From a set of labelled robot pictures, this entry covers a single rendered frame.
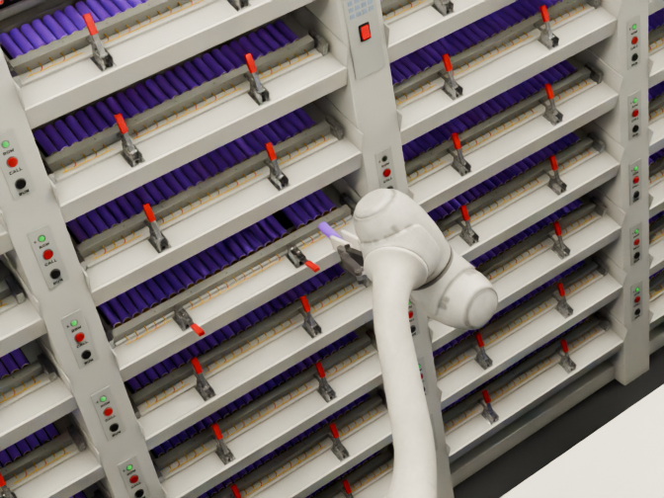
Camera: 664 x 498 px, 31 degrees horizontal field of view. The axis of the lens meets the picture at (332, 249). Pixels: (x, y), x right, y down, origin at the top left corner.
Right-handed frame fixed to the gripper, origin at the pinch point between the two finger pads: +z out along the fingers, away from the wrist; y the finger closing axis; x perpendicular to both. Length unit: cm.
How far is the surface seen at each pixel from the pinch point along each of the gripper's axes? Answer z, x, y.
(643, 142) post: 19, 25, -92
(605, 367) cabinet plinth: 39, 93, -83
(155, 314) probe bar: 19.3, 3.7, 34.4
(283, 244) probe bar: 19.5, 3.4, 4.5
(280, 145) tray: 18.1, -16.7, -0.8
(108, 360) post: 14.8, 5.1, 47.2
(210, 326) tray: 16.6, 10.4, 25.7
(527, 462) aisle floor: 32, 100, -47
